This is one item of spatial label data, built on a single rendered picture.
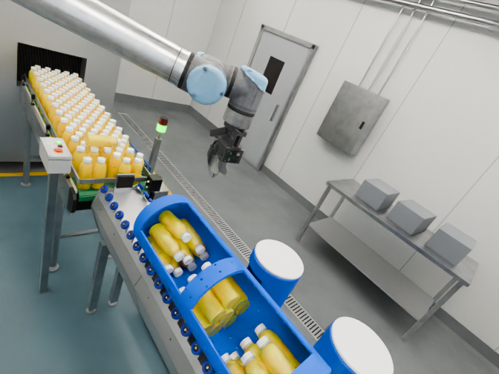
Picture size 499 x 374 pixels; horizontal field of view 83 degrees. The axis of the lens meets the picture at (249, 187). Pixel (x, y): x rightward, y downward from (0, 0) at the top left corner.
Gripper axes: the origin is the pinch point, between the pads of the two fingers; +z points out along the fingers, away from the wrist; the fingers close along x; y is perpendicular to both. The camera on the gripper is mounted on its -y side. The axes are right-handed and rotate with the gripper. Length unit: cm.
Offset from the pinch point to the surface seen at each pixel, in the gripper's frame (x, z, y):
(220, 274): 1.4, 25.1, 24.3
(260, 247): 46, 44, -2
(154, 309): -9, 60, 10
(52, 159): -43, 41, -69
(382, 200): 247, 46, -47
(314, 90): 287, -13, -247
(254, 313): 20, 43, 32
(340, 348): 50, 43, 56
